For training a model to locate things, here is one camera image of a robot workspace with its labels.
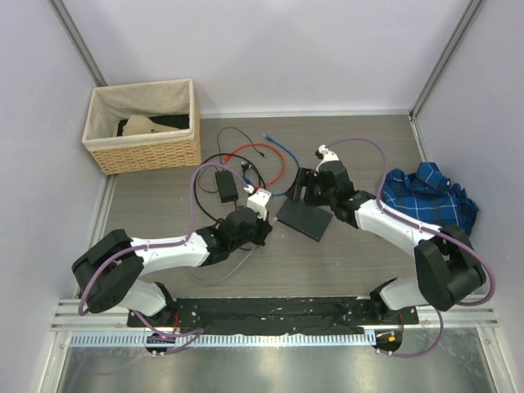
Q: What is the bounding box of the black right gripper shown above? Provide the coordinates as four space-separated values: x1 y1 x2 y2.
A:
286 168 336 207

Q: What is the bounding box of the black network switch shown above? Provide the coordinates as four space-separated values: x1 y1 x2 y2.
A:
277 200 333 242

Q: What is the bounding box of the grey ethernet cable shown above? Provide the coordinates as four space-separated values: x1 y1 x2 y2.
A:
183 245 257 285

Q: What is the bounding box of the red ethernet cable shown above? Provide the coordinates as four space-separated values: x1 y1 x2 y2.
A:
221 143 287 193

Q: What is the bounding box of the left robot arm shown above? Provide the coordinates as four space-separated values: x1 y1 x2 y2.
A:
72 206 273 327

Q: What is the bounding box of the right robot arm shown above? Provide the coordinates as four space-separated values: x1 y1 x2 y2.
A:
286 160 487 323

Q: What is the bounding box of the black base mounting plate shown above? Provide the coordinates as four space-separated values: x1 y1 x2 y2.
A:
147 296 419 336

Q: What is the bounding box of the blue plaid cloth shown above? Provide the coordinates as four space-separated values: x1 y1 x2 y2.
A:
381 162 479 235

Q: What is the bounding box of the beige item in basket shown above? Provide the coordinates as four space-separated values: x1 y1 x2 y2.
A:
117 115 192 136

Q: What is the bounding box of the wicker basket with liner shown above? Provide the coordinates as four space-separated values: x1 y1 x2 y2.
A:
82 79 201 175

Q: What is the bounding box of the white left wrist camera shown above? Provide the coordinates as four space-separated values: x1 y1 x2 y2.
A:
246 188 272 220

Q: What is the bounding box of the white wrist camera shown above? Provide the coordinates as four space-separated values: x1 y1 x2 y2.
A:
315 145 339 172
246 188 272 220

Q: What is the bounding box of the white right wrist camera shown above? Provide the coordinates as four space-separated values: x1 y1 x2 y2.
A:
315 145 339 172

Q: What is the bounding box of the blue ethernet cable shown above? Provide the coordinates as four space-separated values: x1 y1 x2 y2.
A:
242 133 301 197

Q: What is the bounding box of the thin black power cord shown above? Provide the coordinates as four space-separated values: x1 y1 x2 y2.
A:
198 126 269 193

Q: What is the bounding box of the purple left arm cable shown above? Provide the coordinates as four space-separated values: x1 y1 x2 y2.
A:
76 162 255 317

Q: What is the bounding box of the slotted cable duct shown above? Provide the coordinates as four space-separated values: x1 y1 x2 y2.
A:
69 331 376 348

